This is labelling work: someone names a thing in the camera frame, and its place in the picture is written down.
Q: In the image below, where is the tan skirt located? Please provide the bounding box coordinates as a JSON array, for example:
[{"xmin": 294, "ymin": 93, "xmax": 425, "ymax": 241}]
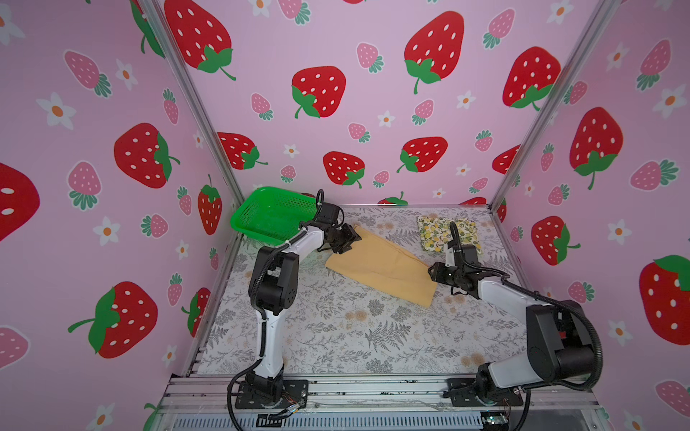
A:
[{"xmin": 325, "ymin": 226, "xmax": 437, "ymax": 308}]

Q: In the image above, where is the lemon print skirt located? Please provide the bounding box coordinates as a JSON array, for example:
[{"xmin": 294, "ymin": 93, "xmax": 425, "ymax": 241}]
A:
[{"xmin": 417, "ymin": 215, "xmax": 482, "ymax": 253}]

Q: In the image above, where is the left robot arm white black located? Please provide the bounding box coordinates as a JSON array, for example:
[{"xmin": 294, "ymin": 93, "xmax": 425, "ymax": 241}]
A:
[{"xmin": 245, "ymin": 202, "xmax": 361, "ymax": 402}]

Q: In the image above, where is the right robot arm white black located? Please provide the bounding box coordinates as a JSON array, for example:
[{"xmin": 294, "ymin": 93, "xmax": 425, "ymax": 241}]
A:
[{"xmin": 429, "ymin": 240, "xmax": 604, "ymax": 403}]

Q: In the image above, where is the green plastic basket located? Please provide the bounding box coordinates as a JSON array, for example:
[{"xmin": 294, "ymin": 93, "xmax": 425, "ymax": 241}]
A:
[{"xmin": 231, "ymin": 187, "xmax": 317, "ymax": 246}]

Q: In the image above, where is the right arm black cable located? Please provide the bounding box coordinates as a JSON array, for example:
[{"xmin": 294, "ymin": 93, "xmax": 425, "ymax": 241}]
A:
[{"xmin": 448, "ymin": 220, "xmax": 604, "ymax": 431}]

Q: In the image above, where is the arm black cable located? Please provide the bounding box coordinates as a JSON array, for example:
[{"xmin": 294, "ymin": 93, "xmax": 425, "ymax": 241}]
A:
[
  {"xmin": 448, "ymin": 220, "xmax": 604, "ymax": 431},
  {"xmin": 225, "ymin": 187, "xmax": 346, "ymax": 431}
]

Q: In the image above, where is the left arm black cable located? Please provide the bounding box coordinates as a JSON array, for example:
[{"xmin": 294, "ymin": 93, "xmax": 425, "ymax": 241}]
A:
[{"xmin": 225, "ymin": 187, "xmax": 346, "ymax": 431}]

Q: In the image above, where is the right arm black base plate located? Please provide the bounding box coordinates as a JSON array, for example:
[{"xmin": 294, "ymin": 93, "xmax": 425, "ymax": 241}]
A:
[{"xmin": 442, "ymin": 378, "xmax": 524, "ymax": 407}]

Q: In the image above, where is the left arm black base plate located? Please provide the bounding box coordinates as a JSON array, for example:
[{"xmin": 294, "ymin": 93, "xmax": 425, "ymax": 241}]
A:
[{"xmin": 233, "ymin": 380, "xmax": 309, "ymax": 409}]

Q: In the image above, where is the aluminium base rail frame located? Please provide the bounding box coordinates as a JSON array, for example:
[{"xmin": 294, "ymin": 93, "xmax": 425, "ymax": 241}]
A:
[{"xmin": 150, "ymin": 375, "xmax": 613, "ymax": 430}]

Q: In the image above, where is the aluminium corner post right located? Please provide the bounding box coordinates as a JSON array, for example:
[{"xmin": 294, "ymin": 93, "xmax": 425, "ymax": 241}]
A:
[{"xmin": 488, "ymin": 0, "xmax": 620, "ymax": 216}]

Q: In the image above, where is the aluminium corner post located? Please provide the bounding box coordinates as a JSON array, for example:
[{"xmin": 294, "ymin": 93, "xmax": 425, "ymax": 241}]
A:
[
  {"xmin": 488, "ymin": 0, "xmax": 620, "ymax": 216},
  {"xmin": 141, "ymin": 1, "xmax": 244, "ymax": 206}
]

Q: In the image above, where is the aluminium corner post left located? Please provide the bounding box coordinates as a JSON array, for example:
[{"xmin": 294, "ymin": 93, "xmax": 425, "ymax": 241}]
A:
[{"xmin": 141, "ymin": 1, "xmax": 244, "ymax": 206}]

